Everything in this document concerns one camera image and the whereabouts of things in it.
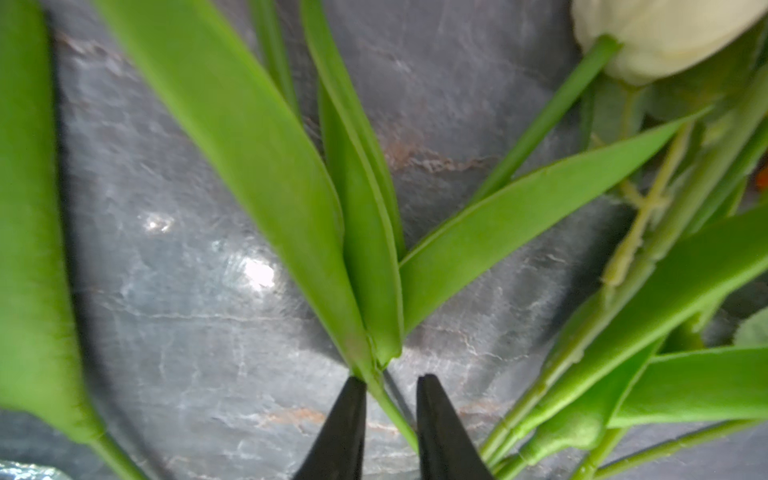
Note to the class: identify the white tulip flower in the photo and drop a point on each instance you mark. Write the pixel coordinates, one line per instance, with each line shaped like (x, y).
(637, 42)

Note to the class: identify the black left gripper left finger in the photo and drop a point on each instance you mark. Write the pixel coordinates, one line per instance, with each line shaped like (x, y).
(338, 451)

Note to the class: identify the pale pink tulip flower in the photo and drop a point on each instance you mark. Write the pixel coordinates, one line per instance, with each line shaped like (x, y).
(226, 102)

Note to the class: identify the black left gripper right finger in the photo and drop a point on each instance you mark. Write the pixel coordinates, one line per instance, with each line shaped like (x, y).
(445, 449)

